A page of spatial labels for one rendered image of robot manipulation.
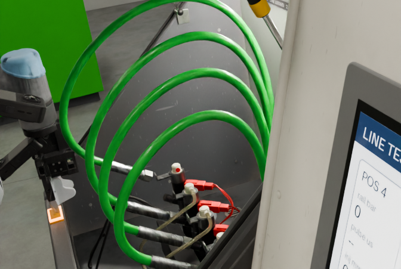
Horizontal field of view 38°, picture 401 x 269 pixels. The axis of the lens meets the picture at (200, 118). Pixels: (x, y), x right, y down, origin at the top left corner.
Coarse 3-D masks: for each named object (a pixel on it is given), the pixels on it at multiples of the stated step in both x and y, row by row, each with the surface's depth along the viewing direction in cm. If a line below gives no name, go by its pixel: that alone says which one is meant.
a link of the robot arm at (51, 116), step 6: (48, 108) 114; (54, 108) 117; (48, 114) 114; (54, 114) 116; (18, 120) 115; (48, 120) 115; (54, 120) 116; (24, 126) 114; (30, 126) 114; (36, 126) 114; (42, 126) 114; (48, 126) 116
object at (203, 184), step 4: (188, 180) 107; (192, 180) 107; (196, 180) 106; (184, 184) 106; (196, 184) 106; (200, 184) 105; (204, 184) 106; (208, 184) 105; (200, 188) 106; (204, 188) 106; (208, 188) 105; (212, 188) 105
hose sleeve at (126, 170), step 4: (112, 164) 101; (116, 164) 102; (120, 164) 102; (124, 164) 103; (112, 168) 101; (116, 168) 102; (120, 168) 102; (124, 168) 102; (128, 168) 103; (120, 172) 102; (124, 172) 102; (128, 172) 103; (144, 172) 104; (140, 176) 104
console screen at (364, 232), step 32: (352, 64) 50; (352, 96) 51; (384, 96) 46; (352, 128) 51; (384, 128) 46; (352, 160) 51; (384, 160) 46; (352, 192) 51; (384, 192) 47; (320, 224) 56; (352, 224) 51; (384, 224) 47; (320, 256) 57; (352, 256) 51; (384, 256) 47
